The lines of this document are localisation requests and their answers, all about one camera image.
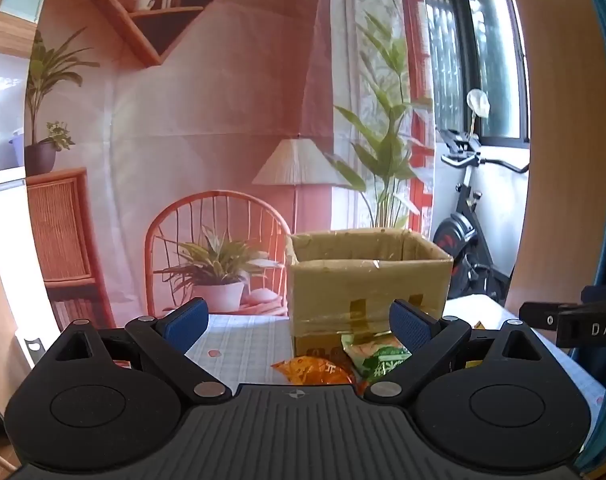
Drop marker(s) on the brown cardboard box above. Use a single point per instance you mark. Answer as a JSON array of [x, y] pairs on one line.
[[333, 285]]

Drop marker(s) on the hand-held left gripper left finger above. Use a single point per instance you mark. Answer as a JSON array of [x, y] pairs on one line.
[[188, 322]]

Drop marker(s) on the dark framed window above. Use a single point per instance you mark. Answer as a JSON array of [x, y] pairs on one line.
[[498, 60]]

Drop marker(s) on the white cloth on stick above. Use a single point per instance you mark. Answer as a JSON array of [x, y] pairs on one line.
[[479, 102]]

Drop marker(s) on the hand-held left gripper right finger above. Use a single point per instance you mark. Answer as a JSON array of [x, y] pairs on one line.
[[408, 325]]

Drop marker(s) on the orange snack packet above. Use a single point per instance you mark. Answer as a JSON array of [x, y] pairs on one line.
[[308, 370]]

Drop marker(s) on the printed room backdrop cloth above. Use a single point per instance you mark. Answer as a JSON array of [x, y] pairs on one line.
[[208, 110]]

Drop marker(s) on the brown wooden panel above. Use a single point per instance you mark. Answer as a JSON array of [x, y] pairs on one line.
[[558, 160]]

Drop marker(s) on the checked strawberry tablecloth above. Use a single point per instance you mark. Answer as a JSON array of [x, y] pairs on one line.
[[243, 350]]

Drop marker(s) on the black exercise bike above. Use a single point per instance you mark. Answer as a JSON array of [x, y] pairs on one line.
[[458, 240]]

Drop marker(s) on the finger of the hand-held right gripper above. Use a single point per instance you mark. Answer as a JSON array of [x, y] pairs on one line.
[[538, 316]]

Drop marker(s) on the large green snack packet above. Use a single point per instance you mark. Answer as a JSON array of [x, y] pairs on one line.
[[378, 355]]

